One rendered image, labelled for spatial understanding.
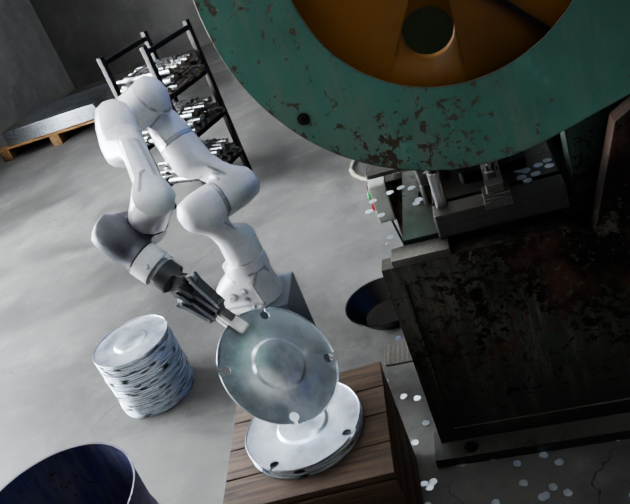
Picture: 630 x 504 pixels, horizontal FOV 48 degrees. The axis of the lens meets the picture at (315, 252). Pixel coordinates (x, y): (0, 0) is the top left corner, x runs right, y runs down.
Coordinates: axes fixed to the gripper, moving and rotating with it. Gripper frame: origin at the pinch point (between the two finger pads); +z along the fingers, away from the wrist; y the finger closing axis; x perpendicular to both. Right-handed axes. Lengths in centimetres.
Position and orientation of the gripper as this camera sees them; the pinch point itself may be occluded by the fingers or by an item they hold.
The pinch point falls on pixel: (232, 322)
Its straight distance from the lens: 164.1
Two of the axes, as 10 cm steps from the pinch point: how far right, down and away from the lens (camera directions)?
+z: 8.2, 5.7, -0.6
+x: 4.6, -5.9, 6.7
